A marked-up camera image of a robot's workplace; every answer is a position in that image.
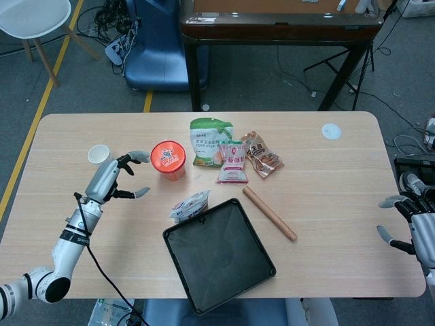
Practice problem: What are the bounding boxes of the brown snack packet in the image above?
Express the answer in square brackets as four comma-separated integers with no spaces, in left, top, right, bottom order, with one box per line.
[240,130,285,180]

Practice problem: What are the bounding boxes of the white power strip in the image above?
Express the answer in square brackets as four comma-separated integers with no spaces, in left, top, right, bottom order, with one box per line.
[104,33,137,65]

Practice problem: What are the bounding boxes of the pink white small bag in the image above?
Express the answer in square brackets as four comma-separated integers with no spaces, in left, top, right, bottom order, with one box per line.
[216,139,250,186]

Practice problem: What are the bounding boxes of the dark brown mahjong table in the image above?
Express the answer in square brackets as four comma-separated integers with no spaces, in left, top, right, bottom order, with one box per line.
[179,0,381,112]

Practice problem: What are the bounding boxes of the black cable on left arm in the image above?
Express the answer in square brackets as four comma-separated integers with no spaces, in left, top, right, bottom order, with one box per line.
[73,192,143,326]

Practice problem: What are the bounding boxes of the orange lidded plastic tub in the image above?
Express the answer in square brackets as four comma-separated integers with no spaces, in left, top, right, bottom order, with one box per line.
[150,140,187,181]

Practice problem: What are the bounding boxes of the black floor cable bundle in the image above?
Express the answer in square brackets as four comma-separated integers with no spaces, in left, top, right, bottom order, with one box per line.
[76,0,140,74]

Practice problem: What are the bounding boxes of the grey sneaker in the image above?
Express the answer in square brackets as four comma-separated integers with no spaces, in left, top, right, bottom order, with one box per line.
[400,172,428,198]

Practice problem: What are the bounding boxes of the wooden rolling pin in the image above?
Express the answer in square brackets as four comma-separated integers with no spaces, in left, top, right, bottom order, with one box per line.
[242,185,298,242]

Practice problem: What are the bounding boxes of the white sugar bag blue print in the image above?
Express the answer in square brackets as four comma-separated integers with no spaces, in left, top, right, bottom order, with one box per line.
[169,189,211,223]

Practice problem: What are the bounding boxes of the black square baking tray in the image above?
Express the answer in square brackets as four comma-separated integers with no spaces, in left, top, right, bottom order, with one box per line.
[162,198,277,315]

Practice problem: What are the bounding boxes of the green white corn starch bag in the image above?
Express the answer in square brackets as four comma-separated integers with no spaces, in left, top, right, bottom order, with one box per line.
[189,117,234,168]

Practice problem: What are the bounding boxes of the white round cable grommet cover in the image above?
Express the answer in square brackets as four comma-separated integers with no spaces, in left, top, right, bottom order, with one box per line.
[321,122,342,139]

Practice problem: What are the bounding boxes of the clear plastic bag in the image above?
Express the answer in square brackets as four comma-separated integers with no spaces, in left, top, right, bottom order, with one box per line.
[90,298,137,326]

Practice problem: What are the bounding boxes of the white chair wooden legs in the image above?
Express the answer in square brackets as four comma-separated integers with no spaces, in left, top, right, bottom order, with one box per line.
[0,0,101,88]

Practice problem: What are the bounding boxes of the white paper cup stack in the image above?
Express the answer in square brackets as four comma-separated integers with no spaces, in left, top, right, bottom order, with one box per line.
[87,144,112,164]

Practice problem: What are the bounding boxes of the black tripod stand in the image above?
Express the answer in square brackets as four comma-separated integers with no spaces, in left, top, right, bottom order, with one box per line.
[303,43,377,111]

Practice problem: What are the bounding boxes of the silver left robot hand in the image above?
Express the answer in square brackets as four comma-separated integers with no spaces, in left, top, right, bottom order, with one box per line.
[83,150,152,204]

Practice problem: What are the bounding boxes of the blue machine base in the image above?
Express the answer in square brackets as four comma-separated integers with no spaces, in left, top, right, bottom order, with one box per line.
[124,0,209,92]

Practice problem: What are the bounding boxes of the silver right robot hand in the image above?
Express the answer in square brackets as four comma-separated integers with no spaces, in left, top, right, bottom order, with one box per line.
[376,193,435,269]

